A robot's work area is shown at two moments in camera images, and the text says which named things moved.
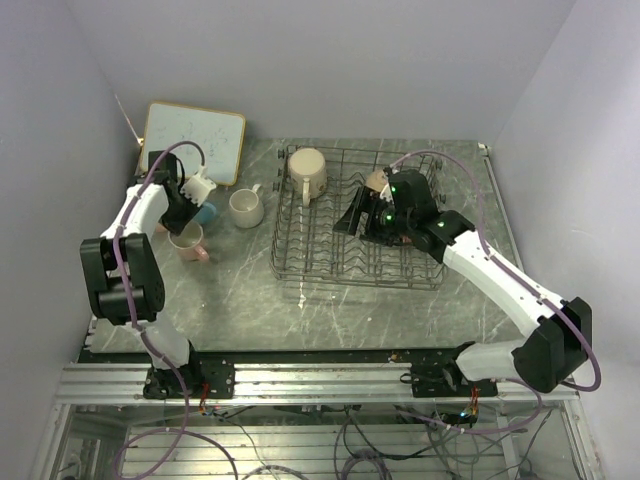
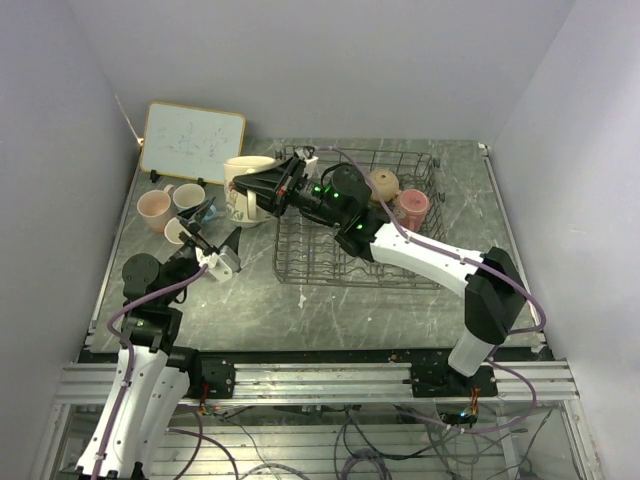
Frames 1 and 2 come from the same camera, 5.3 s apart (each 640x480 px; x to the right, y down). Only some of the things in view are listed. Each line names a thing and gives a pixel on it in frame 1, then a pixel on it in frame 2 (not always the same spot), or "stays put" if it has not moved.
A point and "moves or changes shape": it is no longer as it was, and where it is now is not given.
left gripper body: (181, 213) → (183, 262)
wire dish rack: (305, 246) stays put
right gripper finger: (361, 202) → (268, 190)
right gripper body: (385, 222) → (309, 197)
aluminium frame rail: (290, 384) stays put
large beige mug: (308, 173) moves or changes shape
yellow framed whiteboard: (221, 135) stays put
